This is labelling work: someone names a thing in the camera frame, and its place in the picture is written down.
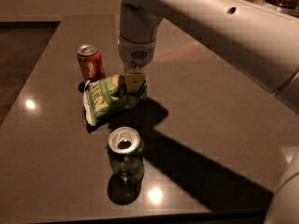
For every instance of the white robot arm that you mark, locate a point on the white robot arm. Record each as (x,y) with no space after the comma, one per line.
(260,43)

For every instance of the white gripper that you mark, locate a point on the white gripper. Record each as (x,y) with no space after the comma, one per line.
(136,54)

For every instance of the red coke can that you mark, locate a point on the red coke can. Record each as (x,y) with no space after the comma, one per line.
(90,62)

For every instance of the green jalapeno chip bag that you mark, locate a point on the green jalapeno chip bag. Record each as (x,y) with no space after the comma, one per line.
(106,97)

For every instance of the green soda can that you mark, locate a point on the green soda can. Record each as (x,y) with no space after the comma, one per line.
(125,153)

